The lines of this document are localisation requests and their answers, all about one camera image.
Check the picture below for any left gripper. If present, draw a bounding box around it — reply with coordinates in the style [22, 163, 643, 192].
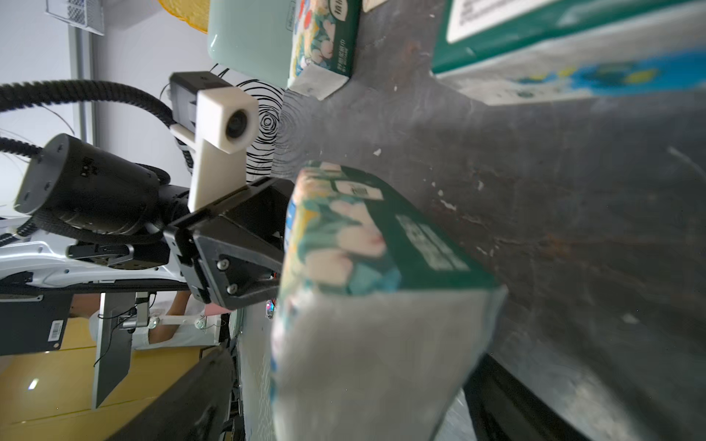
[165, 178, 294, 311]

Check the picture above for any mint green toaster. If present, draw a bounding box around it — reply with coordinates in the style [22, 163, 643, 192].
[208, 0, 297, 88]

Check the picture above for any floral tissue pack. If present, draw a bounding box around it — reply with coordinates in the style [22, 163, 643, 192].
[287, 0, 362, 100]
[270, 161, 507, 440]

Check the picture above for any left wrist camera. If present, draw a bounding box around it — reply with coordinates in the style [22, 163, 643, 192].
[169, 71, 260, 212]

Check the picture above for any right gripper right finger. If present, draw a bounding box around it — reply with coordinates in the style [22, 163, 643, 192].
[463, 355, 588, 441]

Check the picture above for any green white tissue pack under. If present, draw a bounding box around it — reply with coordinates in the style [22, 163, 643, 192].
[431, 1, 705, 106]

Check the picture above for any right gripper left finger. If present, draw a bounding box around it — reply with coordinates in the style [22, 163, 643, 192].
[110, 347, 235, 440]

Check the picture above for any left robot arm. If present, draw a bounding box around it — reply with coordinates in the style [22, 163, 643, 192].
[1, 72, 293, 310]

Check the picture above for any left yellow toast slice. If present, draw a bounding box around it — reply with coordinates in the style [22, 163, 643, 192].
[158, 0, 211, 34]

